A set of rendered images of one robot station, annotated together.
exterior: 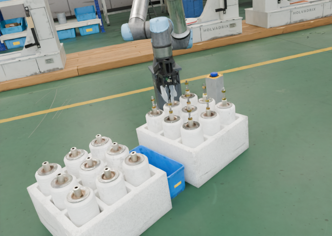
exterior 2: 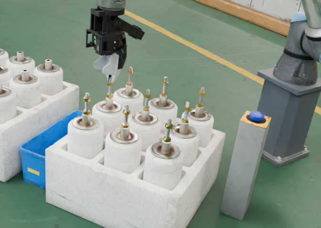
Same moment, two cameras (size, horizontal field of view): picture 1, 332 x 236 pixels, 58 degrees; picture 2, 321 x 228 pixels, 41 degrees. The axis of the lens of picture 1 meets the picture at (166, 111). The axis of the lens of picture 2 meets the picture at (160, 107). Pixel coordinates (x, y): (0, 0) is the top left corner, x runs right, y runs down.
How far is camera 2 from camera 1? 135 cm
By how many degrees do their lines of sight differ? 55
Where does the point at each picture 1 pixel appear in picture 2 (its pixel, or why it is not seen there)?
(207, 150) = (69, 167)
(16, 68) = (275, 2)
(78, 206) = not seen: outside the picture
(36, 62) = (299, 7)
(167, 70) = (101, 27)
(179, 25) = (305, 9)
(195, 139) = (69, 140)
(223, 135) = (105, 175)
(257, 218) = not seen: outside the picture
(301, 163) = not seen: outside the picture
